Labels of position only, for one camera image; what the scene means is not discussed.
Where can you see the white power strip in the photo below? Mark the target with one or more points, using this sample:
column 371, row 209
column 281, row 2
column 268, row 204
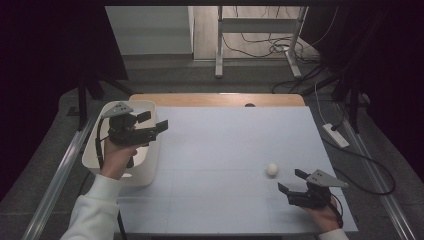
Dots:
column 335, row 135

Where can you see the white table cover board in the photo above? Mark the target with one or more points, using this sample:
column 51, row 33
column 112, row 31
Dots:
column 233, row 150

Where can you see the aluminium rail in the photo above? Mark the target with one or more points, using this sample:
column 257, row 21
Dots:
column 393, row 206
column 56, row 186

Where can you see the white plastic bin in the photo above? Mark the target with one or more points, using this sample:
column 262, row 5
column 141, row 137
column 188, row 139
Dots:
column 146, row 166

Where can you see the white cabinet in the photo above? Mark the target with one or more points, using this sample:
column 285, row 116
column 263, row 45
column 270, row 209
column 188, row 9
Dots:
column 150, row 30

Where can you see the white ball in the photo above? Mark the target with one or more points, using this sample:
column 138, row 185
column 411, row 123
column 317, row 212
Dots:
column 272, row 169

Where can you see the black stand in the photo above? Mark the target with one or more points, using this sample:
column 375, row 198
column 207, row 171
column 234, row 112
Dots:
column 82, row 106
column 354, row 106

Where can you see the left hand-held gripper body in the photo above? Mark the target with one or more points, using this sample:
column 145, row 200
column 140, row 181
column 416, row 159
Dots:
column 128, row 135

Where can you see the person's left hand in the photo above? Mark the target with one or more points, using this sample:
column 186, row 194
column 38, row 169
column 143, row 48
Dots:
column 115, row 160

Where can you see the person's right hand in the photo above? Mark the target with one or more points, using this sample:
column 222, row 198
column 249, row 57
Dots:
column 321, row 218

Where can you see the white metal stand frame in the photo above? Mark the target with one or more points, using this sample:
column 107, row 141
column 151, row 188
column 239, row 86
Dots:
column 219, row 50

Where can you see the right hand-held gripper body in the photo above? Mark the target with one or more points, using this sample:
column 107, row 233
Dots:
column 311, row 198

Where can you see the dark curtain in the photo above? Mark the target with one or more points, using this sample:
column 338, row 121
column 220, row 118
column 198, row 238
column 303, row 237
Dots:
column 400, row 83
column 33, row 83

